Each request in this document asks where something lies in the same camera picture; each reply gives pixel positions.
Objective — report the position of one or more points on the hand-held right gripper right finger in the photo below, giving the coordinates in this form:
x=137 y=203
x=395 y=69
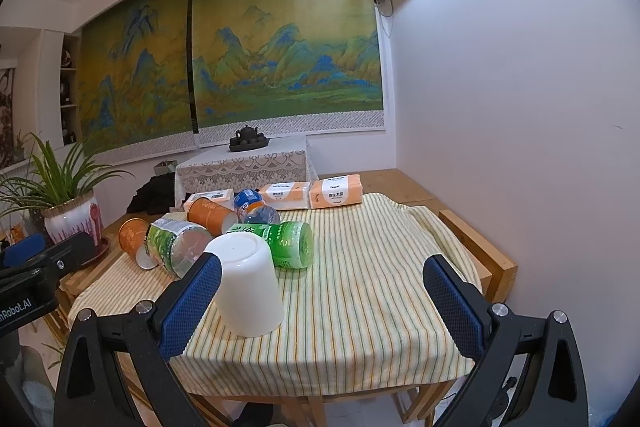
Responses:
x=455 y=307

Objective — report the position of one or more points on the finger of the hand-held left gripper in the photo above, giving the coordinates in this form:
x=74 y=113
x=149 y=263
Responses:
x=70 y=249
x=22 y=249

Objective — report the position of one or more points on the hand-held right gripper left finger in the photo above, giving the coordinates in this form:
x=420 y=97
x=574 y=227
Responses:
x=192 y=307

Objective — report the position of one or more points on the white cup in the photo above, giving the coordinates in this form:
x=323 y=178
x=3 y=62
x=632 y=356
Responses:
x=247 y=287

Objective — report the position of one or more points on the orange paper cup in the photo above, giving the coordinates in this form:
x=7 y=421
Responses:
x=131 y=239
x=207 y=214

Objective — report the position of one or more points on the white and red flower pot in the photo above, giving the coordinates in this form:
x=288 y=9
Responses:
x=70 y=224

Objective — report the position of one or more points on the brown pot saucer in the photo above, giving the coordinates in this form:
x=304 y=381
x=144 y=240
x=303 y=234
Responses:
x=102 y=249

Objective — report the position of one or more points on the wooden table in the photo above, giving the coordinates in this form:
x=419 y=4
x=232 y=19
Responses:
x=480 y=252

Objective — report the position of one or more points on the clear bottle with green label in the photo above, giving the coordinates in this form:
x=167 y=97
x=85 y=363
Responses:
x=175 y=247

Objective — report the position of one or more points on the green potted plant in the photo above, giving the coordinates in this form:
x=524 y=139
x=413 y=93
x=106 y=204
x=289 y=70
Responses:
x=55 y=179

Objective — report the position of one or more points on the striped yellow tablecloth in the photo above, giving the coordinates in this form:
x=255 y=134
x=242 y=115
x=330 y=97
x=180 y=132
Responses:
x=360 y=287

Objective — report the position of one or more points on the black cloth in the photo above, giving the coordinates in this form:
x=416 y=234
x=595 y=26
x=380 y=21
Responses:
x=152 y=194

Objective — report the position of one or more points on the green plastic bottle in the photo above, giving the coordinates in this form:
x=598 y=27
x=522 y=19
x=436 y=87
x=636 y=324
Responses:
x=287 y=244

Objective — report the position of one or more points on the clear bottle with blue label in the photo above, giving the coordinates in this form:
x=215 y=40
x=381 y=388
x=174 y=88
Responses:
x=250 y=207

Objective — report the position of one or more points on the small cardboard box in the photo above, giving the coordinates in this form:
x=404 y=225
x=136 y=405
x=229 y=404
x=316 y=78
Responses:
x=165 y=168

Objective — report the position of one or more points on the orange and white tissue pack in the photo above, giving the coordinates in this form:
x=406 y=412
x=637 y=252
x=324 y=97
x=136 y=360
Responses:
x=284 y=196

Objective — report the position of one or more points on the side table with lace cloth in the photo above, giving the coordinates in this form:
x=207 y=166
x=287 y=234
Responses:
x=240 y=169

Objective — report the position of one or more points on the dark tea set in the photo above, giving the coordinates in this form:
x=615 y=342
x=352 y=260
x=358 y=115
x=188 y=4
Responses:
x=248 y=139

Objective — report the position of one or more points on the narrow landscape painting scroll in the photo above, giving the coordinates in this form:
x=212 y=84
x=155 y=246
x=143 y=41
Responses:
x=130 y=77

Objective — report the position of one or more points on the wide landscape painting scroll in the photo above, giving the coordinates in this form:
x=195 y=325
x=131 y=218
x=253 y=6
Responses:
x=290 y=47

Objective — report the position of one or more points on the framed wall picture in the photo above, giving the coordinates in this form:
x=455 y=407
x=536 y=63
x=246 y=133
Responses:
x=7 y=117

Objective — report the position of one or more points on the white wall shelf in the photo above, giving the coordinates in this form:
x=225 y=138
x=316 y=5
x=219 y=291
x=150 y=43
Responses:
x=69 y=92

